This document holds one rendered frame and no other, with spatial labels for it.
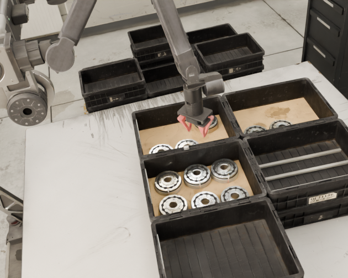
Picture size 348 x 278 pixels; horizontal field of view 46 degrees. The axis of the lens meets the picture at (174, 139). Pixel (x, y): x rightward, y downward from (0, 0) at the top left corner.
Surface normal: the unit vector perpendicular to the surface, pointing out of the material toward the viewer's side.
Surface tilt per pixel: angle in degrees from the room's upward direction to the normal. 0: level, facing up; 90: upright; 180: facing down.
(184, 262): 0
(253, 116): 0
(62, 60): 71
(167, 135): 0
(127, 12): 90
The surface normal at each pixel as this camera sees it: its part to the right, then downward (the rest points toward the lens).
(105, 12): 0.25, 0.62
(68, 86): -0.11, -0.74
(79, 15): 0.25, 0.38
